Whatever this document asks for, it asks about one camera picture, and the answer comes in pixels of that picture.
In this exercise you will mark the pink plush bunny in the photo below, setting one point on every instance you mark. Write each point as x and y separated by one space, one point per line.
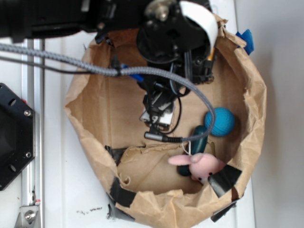
201 165

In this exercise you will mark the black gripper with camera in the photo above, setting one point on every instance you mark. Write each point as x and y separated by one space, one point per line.
161 93

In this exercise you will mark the blue knitted ball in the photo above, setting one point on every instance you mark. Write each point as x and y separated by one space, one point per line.
224 123

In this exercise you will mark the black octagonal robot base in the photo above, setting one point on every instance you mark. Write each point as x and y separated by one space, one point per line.
16 136

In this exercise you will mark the dark green oblong toy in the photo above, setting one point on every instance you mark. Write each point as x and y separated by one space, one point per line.
197 146

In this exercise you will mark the blue tape piece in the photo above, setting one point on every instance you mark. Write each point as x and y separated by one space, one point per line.
248 38

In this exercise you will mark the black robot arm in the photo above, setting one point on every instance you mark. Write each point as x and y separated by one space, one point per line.
174 35

